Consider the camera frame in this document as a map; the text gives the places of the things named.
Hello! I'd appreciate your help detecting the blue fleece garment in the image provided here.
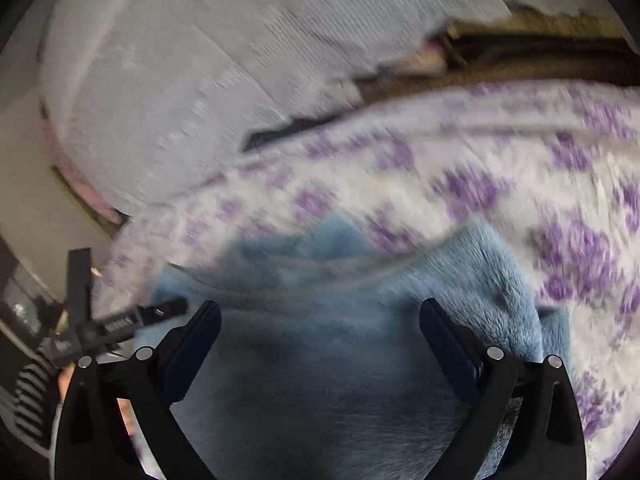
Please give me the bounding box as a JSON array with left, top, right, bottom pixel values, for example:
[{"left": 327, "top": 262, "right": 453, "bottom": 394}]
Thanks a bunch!
[{"left": 151, "top": 217, "right": 570, "bottom": 479}]

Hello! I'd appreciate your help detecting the purple floral bed sheet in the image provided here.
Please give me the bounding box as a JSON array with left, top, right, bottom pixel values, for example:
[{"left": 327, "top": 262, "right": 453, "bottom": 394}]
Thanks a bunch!
[{"left": 94, "top": 81, "right": 639, "bottom": 479}]

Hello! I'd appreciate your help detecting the pink floral bedding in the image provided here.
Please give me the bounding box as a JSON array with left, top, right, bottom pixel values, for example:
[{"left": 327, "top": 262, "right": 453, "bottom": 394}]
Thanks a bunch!
[{"left": 42, "top": 118, "right": 124, "bottom": 226}]

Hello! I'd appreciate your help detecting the white lace cover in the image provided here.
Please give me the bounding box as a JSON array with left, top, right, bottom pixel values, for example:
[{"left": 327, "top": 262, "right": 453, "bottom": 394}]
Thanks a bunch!
[{"left": 41, "top": 0, "right": 610, "bottom": 214}]

